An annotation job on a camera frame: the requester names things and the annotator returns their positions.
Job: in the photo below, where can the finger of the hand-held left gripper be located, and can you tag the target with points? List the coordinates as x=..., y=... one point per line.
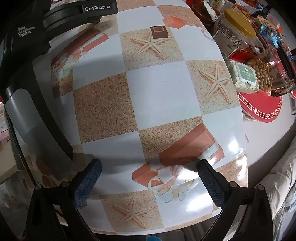
x=99, y=8

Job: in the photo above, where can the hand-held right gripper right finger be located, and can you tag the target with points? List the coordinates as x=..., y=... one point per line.
x=211, y=185

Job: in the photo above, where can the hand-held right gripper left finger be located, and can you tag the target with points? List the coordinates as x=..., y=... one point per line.
x=89, y=183

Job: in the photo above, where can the red round tray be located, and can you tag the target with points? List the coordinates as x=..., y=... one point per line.
x=261, y=107

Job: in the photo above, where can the checkered printed tablecloth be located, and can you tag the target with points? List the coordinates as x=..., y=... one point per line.
x=157, y=90

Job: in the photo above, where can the green-lid wet wipes pack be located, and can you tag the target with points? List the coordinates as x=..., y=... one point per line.
x=246, y=74

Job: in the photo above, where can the clear peanut container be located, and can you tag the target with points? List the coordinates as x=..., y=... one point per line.
x=262, y=71

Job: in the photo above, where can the yellow-lid clear jar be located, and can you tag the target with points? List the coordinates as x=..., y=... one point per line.
x=240, y=23

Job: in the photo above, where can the pile of colourful snack packets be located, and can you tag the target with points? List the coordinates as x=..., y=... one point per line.
x=270, y=30

